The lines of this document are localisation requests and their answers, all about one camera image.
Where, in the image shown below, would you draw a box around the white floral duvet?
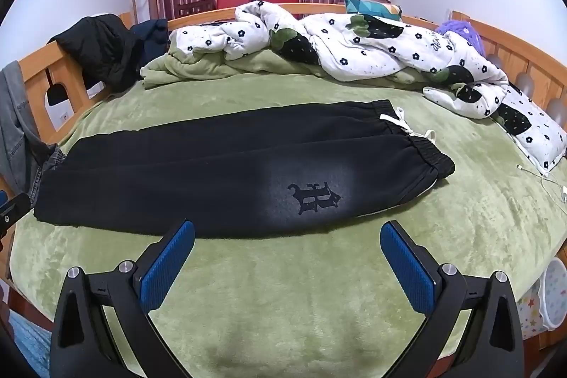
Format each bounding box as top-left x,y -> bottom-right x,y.
168,0 -> 510,119

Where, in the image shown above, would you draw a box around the crumpled green blanket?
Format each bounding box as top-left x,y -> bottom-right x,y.
141,48 -> 320,91

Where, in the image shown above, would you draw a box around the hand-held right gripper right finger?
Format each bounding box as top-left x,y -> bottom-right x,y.
380,221 -> 526,378

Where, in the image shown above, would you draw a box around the black pants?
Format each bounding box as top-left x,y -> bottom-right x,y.
33,98 -> 457,239

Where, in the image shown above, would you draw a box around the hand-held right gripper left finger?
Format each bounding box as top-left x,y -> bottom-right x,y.
50,220 -> 196,378

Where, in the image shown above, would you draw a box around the green fleece bed sheet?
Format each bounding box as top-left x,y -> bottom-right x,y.
9,68 -> 567,378

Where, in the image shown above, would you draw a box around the star print laundry bin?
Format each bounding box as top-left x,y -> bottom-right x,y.
516,256 -> 567,341

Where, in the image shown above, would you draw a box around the black jacket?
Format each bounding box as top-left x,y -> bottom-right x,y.
48,14 -> 145,89

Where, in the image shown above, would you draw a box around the dark wooden chair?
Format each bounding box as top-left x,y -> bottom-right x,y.
174,0 -> 215,19

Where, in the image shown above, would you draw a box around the white floral pillow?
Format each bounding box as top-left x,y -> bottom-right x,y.
492,81 -> 567,173

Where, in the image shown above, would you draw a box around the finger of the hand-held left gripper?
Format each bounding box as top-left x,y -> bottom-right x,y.
0,190 -> 33,241

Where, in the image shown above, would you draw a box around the purple plush toy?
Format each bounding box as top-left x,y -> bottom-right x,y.
436,20 -> 485,51

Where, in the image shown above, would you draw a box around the person's leg in jeans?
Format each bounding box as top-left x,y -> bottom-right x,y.
6,309 -> 54,378

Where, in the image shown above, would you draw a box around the wooden bed frame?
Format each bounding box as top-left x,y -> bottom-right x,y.
0,1 -> 567,378

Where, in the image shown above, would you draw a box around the grey denim garment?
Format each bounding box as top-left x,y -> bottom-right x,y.
0,60 -> 67,202

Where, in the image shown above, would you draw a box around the white cable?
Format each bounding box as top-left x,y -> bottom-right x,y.
516,163 -> 567,204

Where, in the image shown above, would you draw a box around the teal patterned pillow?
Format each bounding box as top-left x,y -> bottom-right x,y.
344,0 -> 402,18

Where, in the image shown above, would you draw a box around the navy garment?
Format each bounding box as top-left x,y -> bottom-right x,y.
130,19 -> 171,66

